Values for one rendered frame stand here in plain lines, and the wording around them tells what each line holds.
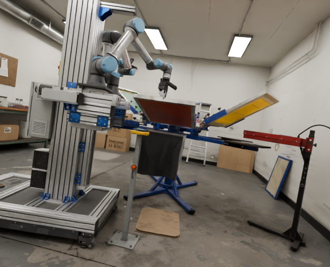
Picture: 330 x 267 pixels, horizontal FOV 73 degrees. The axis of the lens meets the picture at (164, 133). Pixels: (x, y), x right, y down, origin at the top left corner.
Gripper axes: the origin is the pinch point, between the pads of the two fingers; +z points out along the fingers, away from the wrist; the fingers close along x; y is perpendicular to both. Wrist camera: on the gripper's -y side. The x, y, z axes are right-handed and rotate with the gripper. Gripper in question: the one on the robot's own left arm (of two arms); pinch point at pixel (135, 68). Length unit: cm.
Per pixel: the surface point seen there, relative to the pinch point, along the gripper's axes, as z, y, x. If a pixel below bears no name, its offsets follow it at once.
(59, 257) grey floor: -128, 160, 69
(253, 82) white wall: 438, -99, 88
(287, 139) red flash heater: 18, 35, 189
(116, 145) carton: 294, 181, -209
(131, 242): -80, 155, 97
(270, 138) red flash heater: 22, 38, 174
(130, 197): -82, 118, 86
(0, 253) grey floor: -149, 165, 37
